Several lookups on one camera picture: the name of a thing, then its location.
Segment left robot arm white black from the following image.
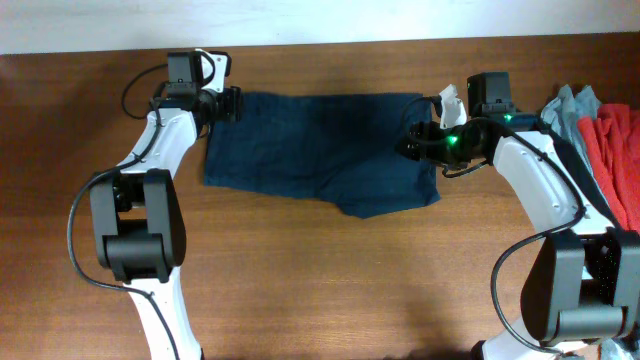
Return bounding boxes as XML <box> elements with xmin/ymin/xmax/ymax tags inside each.
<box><xmin>88</xmin><ymin>86</ymin><xmax>242</xmax><ymax>359</ymax></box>

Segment navy blue shorts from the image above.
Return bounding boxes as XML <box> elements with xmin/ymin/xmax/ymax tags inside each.
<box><xmin>204</xmin><ymin>92</ymin><xmax>440</xmax><ymax>219</ymax></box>

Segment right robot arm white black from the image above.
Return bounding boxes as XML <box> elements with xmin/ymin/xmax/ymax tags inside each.
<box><xmin>395</xmin><ymin>118</ymin><xmax>639</xmax><ymax>359</ymax></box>

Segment red garment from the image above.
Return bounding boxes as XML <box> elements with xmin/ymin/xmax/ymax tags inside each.
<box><xmin>577</xmin><ymin>104</ymin><xmax>639</xmax><ymax>232</ymax></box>

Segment black garment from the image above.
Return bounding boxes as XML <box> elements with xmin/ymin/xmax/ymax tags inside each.
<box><xmin>507</xmin><ymin>113</ymin><xmax>620</xmax><ymax>227</ymax></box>

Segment light grey garment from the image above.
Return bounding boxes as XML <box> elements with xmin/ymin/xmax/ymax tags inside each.
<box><xmin>541</xmin><ymin>85</ymin><xmax>602</xmax><ymax>180</ymax></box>

